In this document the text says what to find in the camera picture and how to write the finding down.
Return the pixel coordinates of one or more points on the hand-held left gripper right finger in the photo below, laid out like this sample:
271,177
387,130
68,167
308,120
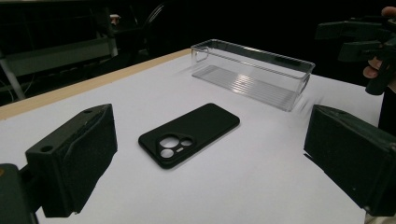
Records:
351,158

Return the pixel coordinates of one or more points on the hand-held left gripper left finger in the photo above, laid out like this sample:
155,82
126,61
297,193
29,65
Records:
77,161

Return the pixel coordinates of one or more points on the clear plastic box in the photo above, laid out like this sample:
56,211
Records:
249,84

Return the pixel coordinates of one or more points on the black phone case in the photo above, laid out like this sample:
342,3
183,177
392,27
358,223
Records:
199,130

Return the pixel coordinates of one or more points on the white table mat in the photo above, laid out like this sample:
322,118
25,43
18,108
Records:
218,193

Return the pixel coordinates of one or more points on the grey metal frame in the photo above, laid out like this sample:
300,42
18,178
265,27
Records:
56,56

